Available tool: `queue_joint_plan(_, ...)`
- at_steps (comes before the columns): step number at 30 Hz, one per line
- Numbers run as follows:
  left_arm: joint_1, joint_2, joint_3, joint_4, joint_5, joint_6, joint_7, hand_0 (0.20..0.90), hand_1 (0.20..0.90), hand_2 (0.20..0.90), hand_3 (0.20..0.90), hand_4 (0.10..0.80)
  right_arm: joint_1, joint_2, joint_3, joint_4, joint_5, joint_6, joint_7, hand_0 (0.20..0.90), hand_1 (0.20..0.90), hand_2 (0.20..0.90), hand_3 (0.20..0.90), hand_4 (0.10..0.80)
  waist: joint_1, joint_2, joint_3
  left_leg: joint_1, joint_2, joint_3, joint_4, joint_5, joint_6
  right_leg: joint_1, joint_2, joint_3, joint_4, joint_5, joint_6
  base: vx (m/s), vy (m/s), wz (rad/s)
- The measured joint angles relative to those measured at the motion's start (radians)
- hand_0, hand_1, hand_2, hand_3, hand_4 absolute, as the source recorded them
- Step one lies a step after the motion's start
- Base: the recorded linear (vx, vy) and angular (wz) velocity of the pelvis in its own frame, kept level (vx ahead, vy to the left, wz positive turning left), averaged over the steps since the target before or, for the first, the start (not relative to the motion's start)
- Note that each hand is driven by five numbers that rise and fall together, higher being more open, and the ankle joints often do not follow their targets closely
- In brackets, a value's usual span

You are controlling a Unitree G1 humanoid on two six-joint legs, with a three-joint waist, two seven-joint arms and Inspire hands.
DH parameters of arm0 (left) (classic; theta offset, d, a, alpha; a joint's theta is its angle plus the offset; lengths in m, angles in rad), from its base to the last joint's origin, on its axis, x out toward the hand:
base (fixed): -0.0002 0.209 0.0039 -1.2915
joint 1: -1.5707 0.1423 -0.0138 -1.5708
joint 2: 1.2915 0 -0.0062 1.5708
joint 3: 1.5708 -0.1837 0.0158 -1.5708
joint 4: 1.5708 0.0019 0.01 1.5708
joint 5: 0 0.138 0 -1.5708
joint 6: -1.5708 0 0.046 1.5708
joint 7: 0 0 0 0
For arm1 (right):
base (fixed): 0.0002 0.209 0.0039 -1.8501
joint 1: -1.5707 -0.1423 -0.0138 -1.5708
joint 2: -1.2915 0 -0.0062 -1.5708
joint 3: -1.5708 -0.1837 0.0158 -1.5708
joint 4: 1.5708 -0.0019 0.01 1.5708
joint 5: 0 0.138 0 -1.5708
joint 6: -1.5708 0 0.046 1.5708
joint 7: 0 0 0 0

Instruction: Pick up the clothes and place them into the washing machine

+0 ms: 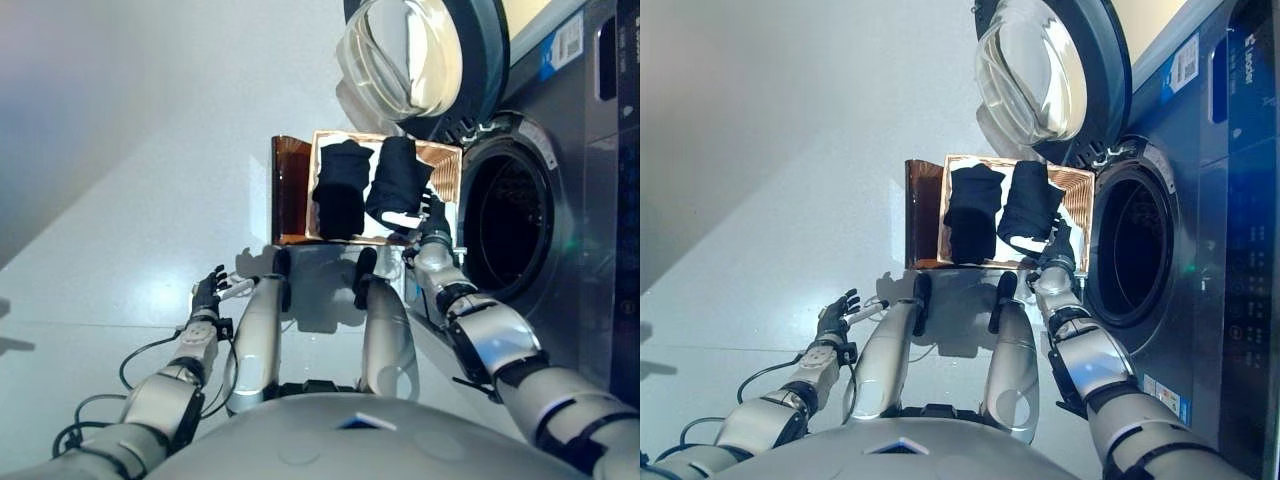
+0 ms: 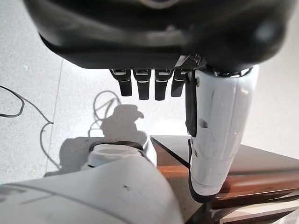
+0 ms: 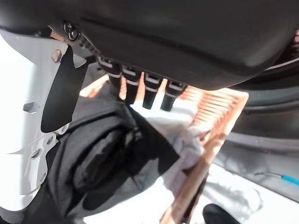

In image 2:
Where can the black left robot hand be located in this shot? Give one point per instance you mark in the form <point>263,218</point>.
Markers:
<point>151,30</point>

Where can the brown glossy stool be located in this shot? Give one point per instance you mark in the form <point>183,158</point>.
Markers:
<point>257,168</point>

